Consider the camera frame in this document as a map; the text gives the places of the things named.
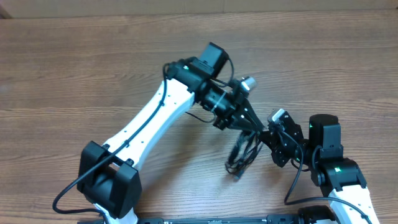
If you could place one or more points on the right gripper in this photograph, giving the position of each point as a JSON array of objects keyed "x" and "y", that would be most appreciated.
[{"x": 280, "y": 140}]

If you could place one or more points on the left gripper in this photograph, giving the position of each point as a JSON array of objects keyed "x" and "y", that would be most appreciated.
[{"x": 231, "y": 115}]

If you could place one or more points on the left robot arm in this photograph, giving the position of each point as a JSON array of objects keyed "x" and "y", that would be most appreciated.
[{"x": 110, "y": 171}]

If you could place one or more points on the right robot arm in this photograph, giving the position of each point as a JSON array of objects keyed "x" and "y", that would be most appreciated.
[{"x": 339, "y": 178}]

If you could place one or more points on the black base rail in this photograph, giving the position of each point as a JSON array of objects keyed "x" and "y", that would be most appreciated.
[{"x": 214, "y": 220}]

